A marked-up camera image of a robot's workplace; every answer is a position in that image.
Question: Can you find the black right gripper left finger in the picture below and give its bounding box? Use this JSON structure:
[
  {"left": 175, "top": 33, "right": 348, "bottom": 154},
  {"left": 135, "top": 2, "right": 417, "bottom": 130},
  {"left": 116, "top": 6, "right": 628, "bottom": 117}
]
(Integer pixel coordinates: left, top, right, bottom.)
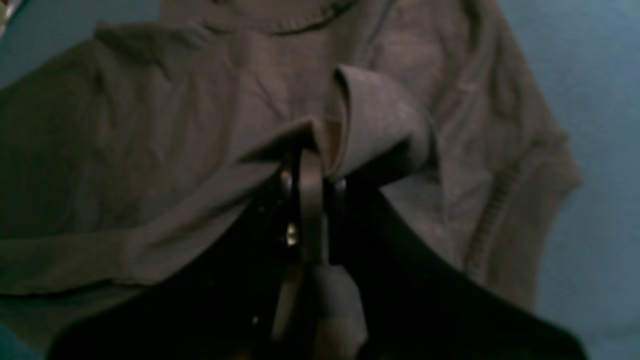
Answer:
[{"left": 272, "top": 150, "right": 305, "bottom": 341}]

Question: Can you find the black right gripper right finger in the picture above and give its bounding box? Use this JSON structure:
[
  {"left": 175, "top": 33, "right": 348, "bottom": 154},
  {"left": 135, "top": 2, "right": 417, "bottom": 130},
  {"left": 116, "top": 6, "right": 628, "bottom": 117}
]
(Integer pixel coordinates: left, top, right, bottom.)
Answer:
[{"left": 325, "top": 177, "right": 348, "bottom": 265}]

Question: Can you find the grey T-shirt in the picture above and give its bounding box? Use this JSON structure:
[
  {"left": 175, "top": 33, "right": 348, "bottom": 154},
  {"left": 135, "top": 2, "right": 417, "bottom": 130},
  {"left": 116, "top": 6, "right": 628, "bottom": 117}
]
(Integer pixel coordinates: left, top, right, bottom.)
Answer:
[{"left": 1, "top": 0, "right": 581, "bottom": 350}]

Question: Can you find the blue table cloth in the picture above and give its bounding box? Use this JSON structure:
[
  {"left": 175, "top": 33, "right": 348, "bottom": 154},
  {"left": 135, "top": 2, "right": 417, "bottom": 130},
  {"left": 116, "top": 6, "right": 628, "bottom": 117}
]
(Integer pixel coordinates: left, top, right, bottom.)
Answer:
[{"left": 1, "top": 0, "right": 639, "bottom": 360}]

